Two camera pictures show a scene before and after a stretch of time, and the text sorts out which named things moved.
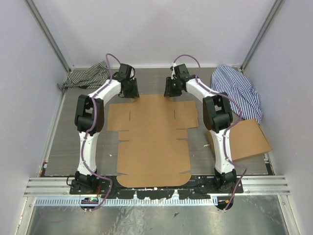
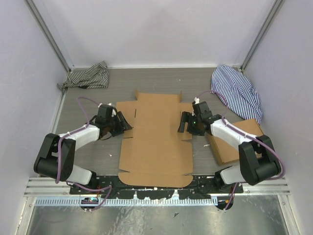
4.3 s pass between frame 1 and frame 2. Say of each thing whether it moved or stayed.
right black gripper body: moved
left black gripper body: moved
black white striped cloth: stayed
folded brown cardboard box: stayed
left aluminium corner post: stayed
